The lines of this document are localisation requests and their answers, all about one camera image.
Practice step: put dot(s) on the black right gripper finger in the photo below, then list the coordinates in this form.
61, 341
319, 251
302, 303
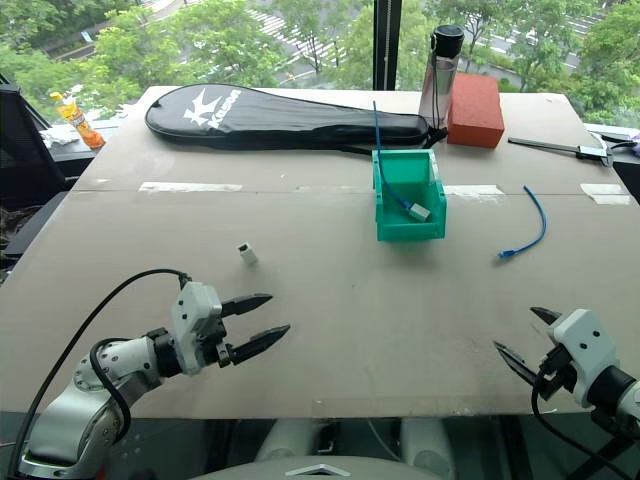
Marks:
520, 364
547, 317

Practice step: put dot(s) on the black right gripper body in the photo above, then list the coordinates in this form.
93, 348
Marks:
557, 375

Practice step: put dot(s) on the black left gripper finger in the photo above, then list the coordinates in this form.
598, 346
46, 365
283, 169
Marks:
260, 341
247, 303

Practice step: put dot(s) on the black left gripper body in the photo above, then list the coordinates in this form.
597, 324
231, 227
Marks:
212, 345

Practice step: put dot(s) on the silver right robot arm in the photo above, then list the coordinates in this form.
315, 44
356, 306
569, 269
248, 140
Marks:
617, 395

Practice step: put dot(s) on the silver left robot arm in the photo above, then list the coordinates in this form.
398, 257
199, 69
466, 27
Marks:
65, 415

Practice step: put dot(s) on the small white connector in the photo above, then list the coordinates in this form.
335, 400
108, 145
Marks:
248, 253

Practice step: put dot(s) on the white rounded robot leg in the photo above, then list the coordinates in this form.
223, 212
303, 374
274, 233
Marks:
282, 440
427, 447

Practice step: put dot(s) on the white tape strip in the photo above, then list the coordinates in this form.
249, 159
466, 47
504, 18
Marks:
190, 187
607, 194
475, 192

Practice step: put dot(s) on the silver robot torso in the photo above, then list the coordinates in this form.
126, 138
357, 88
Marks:
310, 470

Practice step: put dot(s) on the green plastic bin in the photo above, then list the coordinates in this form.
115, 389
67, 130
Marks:
410, 231

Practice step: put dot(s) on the black metal hand tool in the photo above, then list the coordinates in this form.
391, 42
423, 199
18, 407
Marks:
585, 150

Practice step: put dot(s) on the black racket bag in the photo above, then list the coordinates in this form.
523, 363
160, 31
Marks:
280, 120

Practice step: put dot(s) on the red brick block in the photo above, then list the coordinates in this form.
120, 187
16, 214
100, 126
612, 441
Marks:
475, 110

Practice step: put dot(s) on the orange snack bag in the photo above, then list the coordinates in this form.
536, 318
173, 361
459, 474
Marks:
82, 127

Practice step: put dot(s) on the crumpled white paper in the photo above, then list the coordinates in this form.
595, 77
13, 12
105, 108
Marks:
60, 135

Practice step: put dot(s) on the clear bottle with black cap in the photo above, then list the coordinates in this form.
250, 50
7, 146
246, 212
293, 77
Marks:
440, 85

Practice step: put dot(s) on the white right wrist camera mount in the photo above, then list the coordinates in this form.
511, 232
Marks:
590, 345

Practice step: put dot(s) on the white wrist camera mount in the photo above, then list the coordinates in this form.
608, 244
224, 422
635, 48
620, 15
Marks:
590, 345
192, 302

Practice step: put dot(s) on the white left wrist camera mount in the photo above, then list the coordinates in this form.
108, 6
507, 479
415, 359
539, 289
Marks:
192, 302

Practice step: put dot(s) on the dark window frame post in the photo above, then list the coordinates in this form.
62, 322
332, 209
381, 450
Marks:
386, 45

